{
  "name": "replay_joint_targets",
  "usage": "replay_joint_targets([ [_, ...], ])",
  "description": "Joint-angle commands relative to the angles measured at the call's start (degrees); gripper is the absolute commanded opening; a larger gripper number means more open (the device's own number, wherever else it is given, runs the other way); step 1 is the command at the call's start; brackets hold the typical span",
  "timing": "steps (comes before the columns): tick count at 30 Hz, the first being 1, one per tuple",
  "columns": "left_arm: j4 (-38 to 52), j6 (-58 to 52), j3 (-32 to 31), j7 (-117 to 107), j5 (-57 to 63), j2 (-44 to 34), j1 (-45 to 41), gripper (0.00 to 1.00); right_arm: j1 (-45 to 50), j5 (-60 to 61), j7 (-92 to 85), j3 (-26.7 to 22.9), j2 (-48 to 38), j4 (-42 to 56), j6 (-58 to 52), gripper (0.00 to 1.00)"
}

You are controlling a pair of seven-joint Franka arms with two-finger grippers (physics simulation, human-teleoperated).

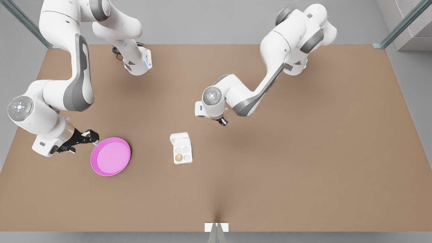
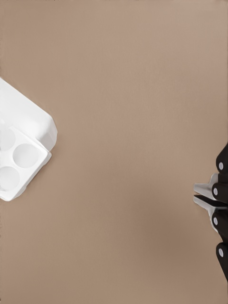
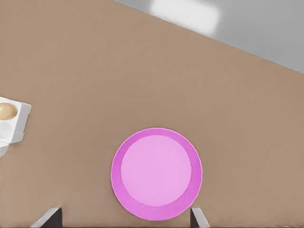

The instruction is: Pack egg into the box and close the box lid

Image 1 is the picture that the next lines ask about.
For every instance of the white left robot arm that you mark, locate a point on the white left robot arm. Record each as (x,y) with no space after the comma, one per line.
(280,44)

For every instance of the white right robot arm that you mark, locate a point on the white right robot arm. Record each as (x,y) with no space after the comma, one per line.
(81,77)

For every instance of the white egg box base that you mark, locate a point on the white egg box base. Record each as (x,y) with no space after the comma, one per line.
(184,153)

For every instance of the brown egg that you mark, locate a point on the brown egg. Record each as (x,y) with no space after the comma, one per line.
(178,157)

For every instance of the pink round plate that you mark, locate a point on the pink round plate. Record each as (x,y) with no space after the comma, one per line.
(110,157)

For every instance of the grey background block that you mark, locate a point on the grey background block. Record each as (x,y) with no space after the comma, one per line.
(416,33)

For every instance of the silver frame post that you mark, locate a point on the silver frame post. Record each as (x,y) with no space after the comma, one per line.
(401,23)
(216,231)
(25,22)

